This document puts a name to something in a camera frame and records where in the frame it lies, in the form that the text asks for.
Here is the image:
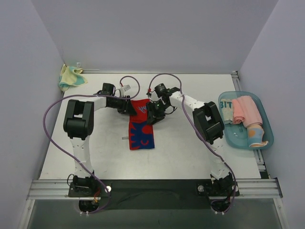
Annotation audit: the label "red blue patterned towel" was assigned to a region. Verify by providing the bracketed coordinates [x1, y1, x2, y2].
[129, 99, 155, 150]

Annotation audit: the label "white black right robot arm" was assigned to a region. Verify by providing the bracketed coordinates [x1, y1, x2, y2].
[146, 83, 237, 196]

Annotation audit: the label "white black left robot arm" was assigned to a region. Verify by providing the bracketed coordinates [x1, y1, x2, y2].
[63, 83, 136, 197]

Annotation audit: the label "yellow teal crumpled towel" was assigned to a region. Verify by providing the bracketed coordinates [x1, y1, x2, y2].
[58, 64, 88, 92]

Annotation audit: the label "white rolled towel blue letters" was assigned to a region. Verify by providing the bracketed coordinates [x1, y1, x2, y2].
[220, 99, 234, 124]

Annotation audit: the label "blue plastic basket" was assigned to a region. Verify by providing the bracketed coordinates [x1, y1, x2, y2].
[218, 91, 274, 150]

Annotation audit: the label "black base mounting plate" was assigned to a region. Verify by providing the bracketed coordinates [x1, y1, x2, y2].
[68, 178, 240, 212]

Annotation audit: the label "pink rolled towel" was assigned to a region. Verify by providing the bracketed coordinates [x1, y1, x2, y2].
[232, 95, 263, 128]

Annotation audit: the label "peach blue rolled towel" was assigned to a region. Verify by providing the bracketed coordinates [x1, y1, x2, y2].
[247, 124, 269, 147]

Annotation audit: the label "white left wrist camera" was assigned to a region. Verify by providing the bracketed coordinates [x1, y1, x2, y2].
[119, 84, 131, 95]

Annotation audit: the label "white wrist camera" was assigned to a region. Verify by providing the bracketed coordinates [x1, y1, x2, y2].
[119, 84, 131, 95]
[146, 88, 154, 98]

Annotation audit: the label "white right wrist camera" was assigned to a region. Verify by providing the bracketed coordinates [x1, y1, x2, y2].
[146, 88, 154, 98]

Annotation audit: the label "aluminium front frame rail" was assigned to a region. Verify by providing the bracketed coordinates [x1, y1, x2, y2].
[27, 179, 283, 200]

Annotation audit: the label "aluminium frame rail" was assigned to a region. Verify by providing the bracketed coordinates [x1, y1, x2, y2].
[27, 179, 283, 200]
[231, 71, 269, 179]

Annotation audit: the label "aluminium right frame rail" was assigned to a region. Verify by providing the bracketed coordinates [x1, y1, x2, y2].
[231, 71, 269, 179]

